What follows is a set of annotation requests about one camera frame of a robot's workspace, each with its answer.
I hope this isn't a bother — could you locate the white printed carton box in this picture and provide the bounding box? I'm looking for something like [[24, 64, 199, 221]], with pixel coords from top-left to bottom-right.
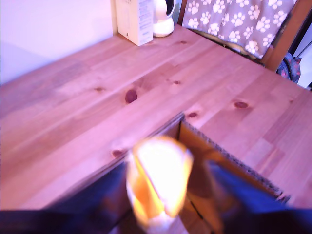
[[111, 0, 154, 46]]

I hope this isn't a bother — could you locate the grey paw print cloth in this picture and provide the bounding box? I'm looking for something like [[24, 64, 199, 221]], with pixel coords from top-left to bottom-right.
[[182, 0, 297, 59]]

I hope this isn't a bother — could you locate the wooden chair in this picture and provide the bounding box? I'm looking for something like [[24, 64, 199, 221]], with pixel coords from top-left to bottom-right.
[[177, 0, 312, 73]]

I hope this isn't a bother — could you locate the yellow orange footbag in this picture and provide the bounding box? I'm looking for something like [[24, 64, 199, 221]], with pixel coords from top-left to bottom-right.
[[125, 136, 195, 233]]

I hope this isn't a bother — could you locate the cardboard dice tower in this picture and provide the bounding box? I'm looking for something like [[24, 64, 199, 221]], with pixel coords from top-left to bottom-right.
[[80, 112, 292, 234]]

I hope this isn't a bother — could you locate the small white round camera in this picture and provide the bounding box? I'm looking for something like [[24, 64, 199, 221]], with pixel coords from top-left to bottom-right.
[[153, 0, 177, 38]]

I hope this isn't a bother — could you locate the dark patterned bag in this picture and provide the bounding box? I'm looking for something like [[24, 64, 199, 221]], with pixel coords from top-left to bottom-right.
[[276, 52, 302, 84]]

